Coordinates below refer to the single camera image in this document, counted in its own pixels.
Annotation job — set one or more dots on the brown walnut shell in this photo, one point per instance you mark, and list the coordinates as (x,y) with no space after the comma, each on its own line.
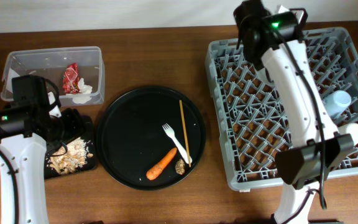
(180,167)

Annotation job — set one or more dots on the red snack wrapper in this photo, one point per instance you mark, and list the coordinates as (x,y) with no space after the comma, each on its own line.
(71,79)

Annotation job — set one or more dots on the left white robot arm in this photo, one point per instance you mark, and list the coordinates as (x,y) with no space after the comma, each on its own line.
(27,134)

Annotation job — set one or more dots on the black rectangular tray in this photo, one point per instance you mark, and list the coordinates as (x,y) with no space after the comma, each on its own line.
(87,136)

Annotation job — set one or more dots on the white crumpled tissue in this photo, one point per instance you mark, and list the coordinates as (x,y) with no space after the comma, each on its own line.
(82,93)

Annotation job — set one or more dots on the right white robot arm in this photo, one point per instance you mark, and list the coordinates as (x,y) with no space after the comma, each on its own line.
(275,44)

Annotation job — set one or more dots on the blue plastic cup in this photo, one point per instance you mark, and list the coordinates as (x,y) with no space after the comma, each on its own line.
(336,103)

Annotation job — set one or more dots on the pile of food scraps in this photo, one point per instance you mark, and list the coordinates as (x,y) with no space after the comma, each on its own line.
(70,159)

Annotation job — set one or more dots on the orange carrot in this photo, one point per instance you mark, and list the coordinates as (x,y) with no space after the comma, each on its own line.
(157,169)

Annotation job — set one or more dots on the round black serving tray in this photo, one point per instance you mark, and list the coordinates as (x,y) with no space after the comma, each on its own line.
(130,139)

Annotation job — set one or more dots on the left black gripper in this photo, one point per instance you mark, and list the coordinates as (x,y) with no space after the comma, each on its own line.
(78,127)

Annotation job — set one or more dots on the grey plate with food scraps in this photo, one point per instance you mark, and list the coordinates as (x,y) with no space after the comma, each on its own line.
(263,75)

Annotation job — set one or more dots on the grey dishwasher rack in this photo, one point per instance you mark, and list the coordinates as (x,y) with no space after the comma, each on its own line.
(252,123)

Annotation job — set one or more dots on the white plastic fork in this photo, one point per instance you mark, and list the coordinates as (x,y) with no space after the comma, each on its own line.
(171,134)

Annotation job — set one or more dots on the cream paper cup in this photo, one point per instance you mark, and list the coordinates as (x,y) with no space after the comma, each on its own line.
(352,129)

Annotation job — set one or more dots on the wooden chopstick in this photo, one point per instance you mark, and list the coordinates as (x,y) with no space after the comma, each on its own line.
(185,133)

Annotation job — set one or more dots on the clear plastic waste bin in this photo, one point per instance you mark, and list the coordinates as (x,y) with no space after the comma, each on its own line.
(51,64)

